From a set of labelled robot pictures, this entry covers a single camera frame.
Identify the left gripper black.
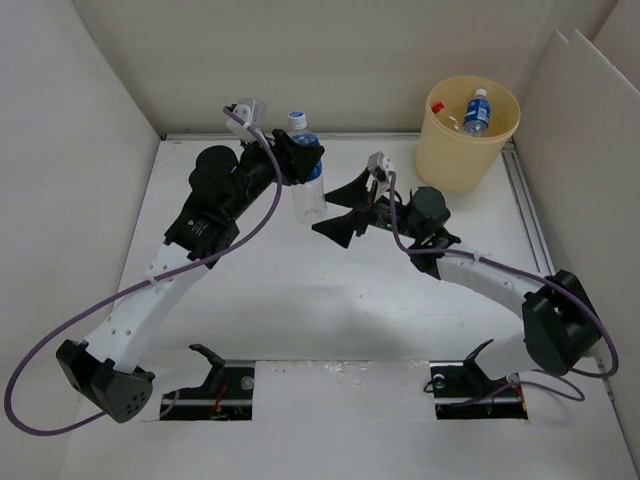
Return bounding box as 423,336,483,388
226,130,323,222

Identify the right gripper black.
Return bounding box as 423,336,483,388
311,167,423,248

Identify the blue label bottle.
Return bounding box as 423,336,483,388
463,88,491,137
288,112,327,225

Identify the red label plastic bottle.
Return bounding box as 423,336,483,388
431,101,462,133

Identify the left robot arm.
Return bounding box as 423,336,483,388
56,129,324,423

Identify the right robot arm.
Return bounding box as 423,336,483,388
312,172,604,394

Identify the yellow plastic bin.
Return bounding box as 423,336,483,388
415,76,521,194

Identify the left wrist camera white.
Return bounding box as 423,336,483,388
225,98,266,143

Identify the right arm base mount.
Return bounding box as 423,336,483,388
423,361,528,420

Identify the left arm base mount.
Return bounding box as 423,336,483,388
158,361,256,422

